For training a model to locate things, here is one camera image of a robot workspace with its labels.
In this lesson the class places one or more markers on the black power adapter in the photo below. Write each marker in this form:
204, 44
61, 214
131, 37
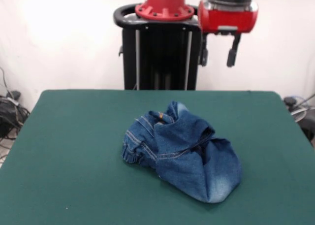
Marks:
15, 95

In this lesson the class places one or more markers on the blue denim jeans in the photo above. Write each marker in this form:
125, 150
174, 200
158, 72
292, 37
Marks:
187, 156

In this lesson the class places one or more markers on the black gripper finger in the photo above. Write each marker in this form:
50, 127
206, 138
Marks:
204, 58
231, 58

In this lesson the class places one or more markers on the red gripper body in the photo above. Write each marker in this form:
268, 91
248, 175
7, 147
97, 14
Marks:
229, 19

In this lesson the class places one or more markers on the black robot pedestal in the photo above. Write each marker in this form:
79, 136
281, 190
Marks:
160, 62

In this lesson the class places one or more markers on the dark grey stand base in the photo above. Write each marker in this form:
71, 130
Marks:
308, 129

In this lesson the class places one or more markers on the dark green table cloth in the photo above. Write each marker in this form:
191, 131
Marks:
73, 136

